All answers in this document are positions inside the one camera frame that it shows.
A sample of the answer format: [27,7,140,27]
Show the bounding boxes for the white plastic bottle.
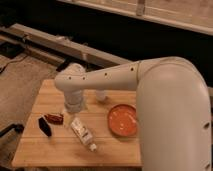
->
[70,117,97,151]

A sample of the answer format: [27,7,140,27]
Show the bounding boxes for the white cup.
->
[95,90,106,101]

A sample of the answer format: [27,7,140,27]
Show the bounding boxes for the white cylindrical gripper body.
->
[64,91,84,113]

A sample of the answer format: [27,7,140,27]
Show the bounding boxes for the black object at left edge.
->
[0,124,24,137]

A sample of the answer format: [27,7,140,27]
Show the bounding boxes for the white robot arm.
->
[55,57,212,171]

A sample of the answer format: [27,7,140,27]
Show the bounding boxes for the orange plate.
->
[107,104,137,137]

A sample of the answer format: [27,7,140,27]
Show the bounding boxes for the wooden table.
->
[12,79,141,167]

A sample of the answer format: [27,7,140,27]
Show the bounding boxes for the red snack packet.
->
[44,114,63,125]

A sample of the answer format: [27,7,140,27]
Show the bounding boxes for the black cable on floor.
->
[0,53,31,75]

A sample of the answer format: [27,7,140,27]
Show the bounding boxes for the black eraser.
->
[38,117,52,137]

